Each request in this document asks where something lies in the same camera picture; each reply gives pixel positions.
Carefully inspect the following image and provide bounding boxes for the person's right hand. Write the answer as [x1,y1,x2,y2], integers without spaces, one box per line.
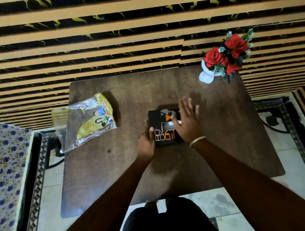
[171,97,207,149]

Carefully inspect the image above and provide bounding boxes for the person's left hand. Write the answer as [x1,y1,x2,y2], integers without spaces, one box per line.
[136,120,157,165]

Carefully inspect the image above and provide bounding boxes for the black printed cardboard box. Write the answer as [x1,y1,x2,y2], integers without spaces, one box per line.
[147,107,196,146]

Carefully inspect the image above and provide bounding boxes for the person's left forearm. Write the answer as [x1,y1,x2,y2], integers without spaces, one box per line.
[67,157,154,231]

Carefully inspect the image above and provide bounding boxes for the person's right forearm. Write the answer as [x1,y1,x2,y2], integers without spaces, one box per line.
[192,139,305,231]

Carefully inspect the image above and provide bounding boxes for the white flower vase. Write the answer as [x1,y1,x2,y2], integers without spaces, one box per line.
[199,59,222,84]

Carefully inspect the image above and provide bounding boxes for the yellow printed packet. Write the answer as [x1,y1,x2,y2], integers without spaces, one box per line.
[76,92,116,140]

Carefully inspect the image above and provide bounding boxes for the red artificial rose bouquet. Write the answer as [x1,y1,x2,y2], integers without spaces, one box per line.
[203,28,255,84]

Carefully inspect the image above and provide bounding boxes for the black metal table leg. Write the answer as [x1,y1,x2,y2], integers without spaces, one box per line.
[258,108,290,134]
[45,137,65,170]

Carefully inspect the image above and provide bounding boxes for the clear plastic bag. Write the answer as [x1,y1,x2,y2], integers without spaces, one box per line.
[51,92,118,154]

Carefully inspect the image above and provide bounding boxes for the person's black trousers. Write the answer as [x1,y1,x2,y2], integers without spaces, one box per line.
[122,197,219,231]

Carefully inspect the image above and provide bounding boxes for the patterned black rug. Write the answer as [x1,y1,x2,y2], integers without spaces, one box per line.
[253,88,305,165]
[26,133,49,231]

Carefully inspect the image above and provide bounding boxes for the blue floral mattress cover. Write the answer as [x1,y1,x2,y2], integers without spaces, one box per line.
[0,122,34,231]

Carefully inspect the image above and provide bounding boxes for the thin metal bracelet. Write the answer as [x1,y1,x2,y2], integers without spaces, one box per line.
[190,136,207,150]

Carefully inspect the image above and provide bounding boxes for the black bed frame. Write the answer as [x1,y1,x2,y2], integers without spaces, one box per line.
[17,132,43,231]

